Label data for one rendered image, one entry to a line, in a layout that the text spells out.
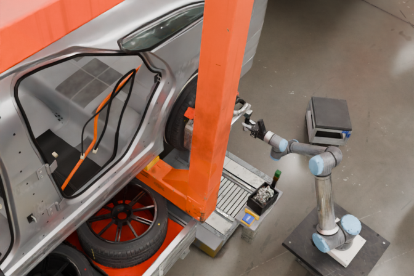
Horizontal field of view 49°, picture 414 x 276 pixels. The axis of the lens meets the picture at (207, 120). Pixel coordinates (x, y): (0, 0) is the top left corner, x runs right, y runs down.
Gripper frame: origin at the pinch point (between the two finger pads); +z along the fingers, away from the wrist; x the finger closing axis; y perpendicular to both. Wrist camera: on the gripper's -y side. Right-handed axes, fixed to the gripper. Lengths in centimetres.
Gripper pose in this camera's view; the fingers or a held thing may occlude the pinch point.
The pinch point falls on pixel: (244, 121)
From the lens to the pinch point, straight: 351.5
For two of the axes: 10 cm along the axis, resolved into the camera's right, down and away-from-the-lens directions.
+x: 5.9, -5.6, 5.8
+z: -8.1, -4.8, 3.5
